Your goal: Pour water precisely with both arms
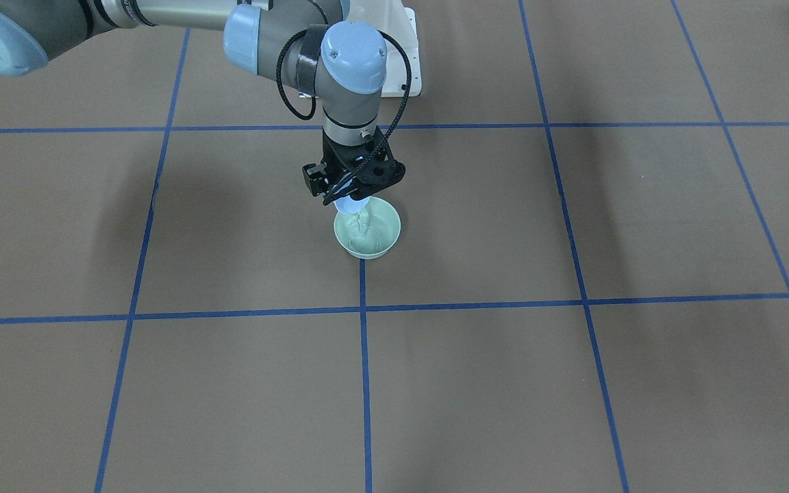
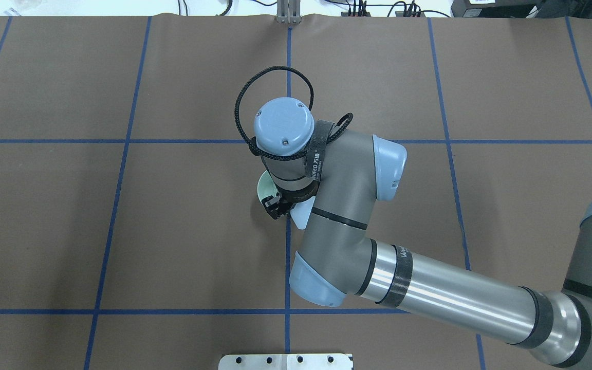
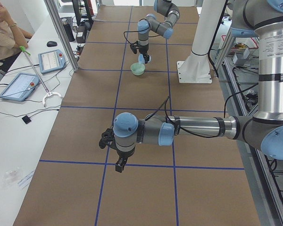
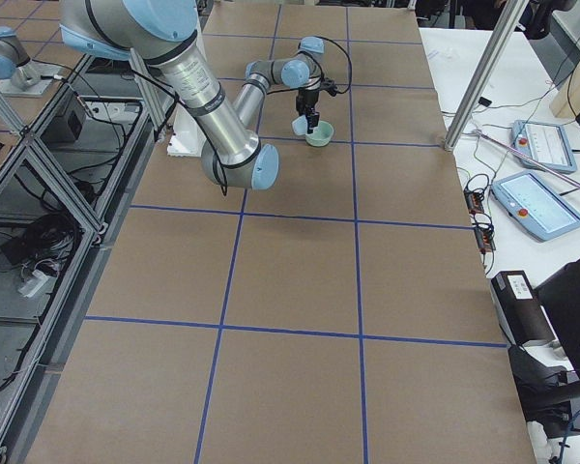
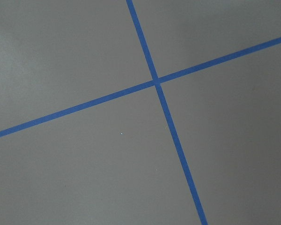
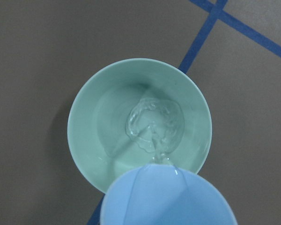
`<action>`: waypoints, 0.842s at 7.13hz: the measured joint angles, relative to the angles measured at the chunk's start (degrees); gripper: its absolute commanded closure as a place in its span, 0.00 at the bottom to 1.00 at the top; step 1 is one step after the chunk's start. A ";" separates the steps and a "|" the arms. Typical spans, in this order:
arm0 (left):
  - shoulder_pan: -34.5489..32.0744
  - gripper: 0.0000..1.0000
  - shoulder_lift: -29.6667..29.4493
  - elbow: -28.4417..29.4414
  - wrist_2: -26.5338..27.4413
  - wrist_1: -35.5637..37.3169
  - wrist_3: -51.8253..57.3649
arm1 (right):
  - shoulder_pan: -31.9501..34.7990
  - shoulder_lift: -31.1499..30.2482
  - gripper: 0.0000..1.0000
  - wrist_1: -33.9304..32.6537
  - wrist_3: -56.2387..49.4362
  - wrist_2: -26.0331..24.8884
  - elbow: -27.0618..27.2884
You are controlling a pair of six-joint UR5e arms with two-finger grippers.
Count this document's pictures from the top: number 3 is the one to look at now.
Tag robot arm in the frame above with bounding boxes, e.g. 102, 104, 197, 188
131, 0, 180, 62
111, 0, 283, 172

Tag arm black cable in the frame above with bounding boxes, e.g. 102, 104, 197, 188
146, 96, 260, 138

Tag near teach pendant tablet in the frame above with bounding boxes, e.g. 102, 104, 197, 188
0, 73, 40, 102

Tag aluminium frame post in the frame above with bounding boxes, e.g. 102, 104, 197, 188
44, 0, 79, 72

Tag mint green bowl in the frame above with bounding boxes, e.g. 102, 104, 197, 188
130, 63, 145, 76

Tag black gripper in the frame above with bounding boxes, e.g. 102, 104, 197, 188
139, 45, 149, 56
115, 148, 135, 173

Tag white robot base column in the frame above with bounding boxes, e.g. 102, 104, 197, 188
177, 0, 227, 83

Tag green handled reacher grabber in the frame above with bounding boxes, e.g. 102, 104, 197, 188
19, 46, 62, 107

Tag teach pendant tablet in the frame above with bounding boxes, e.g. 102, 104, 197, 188
0, 73, 40, 102
38, 49, 66, 74

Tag seated person beige shirt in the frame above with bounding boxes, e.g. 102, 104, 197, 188
0, 2, 33, 72

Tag black water bottle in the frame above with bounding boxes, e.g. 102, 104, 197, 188
61, 18, 75, 42

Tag small black square device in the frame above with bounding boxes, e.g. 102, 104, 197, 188
22, 115, 31, 124

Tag far teach pendant tablet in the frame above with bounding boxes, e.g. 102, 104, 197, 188
38, 49, 66, 74

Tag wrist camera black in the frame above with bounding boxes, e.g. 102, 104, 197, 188
130, 41, 139, 54
99, 128, 115, 149

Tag black computer mouse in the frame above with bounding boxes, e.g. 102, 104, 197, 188
46, 41, 57, 47

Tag black power adapter box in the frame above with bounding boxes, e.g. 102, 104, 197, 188
76, 26, 87, 43

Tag clear plastic bag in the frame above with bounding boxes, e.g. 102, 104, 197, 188
2, 167, 23, 189

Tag grey metal box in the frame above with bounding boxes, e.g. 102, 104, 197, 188
233, 48, 250, 66

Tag light blue paper cup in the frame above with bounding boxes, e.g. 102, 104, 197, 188
138, 53, 151, 64

